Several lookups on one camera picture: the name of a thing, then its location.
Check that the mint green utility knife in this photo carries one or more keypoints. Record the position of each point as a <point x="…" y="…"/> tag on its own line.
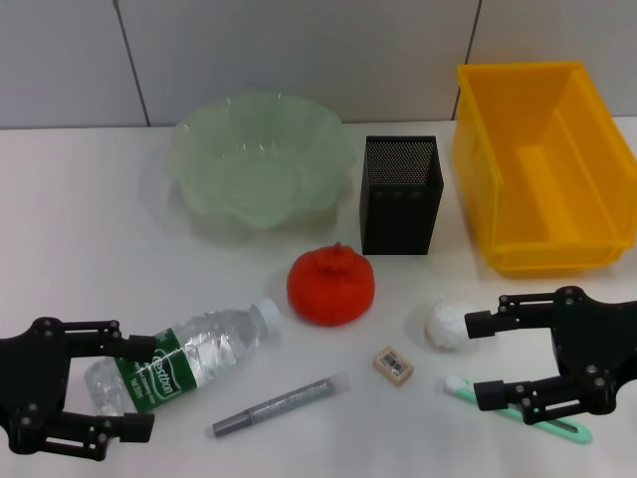
<point x="460" y="389"/>

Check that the red tomato-shaped object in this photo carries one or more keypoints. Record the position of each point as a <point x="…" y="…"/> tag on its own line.
<point x="328" y="294"/>

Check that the green glass fruit bowl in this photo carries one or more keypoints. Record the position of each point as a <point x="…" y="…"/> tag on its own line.
<point x="239" y="164"/>

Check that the grey marker pen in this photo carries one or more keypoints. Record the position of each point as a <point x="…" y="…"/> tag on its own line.
<point x="278" y="403"/>

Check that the beige eraser with barcode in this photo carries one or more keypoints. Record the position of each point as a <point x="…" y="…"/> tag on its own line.
<point x="393" y="366"/>

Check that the clear water bottle green label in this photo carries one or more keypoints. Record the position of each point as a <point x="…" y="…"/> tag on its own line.
<point x="214" y="343"/>

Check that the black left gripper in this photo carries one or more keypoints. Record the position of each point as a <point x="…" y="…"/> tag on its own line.
<point x="30" y="378"/>

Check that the yellow plastic bin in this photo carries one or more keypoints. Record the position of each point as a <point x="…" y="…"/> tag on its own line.
<point x="547" y="164"/>

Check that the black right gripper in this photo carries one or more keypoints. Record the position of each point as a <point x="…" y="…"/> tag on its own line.
<point x="597" y="348"/>

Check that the white paper ball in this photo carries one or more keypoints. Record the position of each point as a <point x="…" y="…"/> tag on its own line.
<point x="443" y="328"/>

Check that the black mesh pen holder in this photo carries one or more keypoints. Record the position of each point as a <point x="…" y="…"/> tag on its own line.
<point x="398" y="219"/>

